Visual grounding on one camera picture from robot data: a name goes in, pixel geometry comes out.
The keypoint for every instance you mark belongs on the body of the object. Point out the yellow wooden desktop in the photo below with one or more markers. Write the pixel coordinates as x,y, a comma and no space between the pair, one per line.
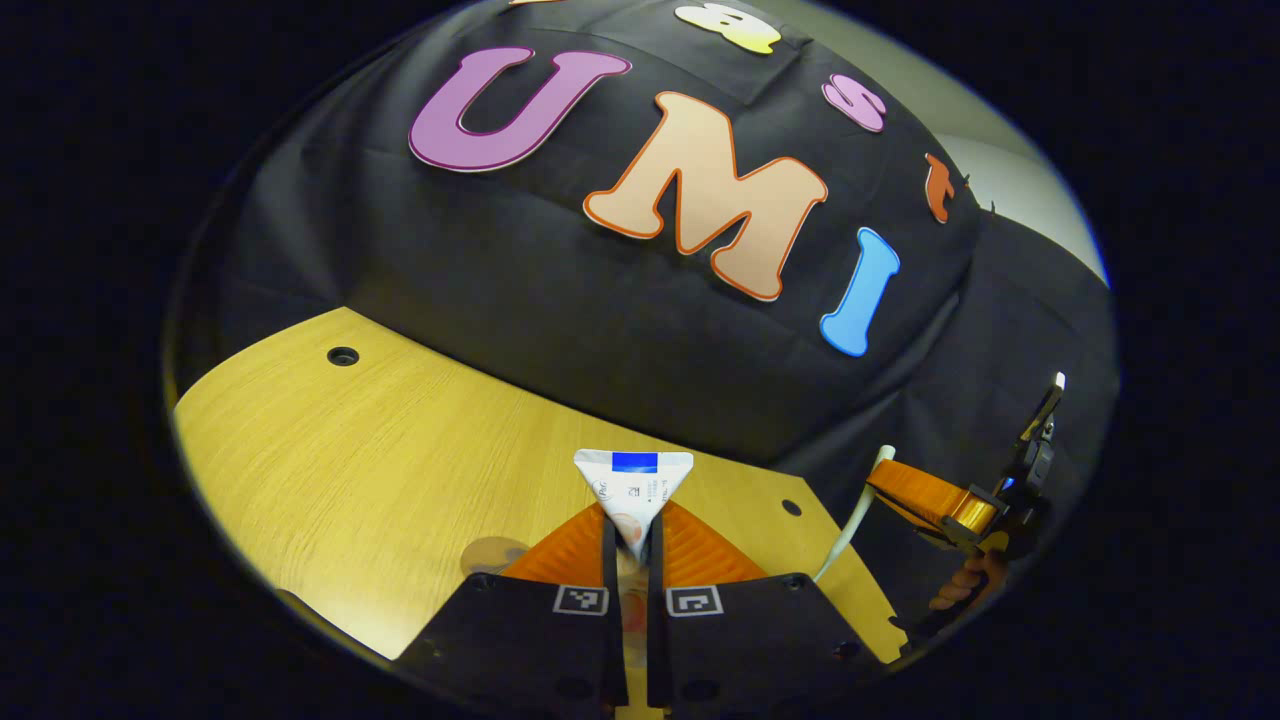
350,470

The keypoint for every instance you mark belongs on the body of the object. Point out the white toothpaste tube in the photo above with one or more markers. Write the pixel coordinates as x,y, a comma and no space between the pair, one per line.
632,490

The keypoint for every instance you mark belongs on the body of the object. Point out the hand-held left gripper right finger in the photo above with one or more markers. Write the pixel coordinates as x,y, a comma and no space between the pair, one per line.
750,640

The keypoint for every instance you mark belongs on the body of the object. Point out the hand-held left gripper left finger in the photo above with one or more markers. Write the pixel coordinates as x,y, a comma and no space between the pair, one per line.
530,640

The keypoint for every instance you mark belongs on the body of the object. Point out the pale green toothbrush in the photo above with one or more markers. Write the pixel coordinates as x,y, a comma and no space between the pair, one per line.
850,520

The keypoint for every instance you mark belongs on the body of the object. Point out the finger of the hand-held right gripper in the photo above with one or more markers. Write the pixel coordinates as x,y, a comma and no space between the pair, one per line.
930,505

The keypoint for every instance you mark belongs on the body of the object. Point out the round brown coaster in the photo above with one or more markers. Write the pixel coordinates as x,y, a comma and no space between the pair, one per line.
490,555

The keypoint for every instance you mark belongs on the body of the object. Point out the black backdrop cloth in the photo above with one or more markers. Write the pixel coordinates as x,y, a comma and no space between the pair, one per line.
500,270

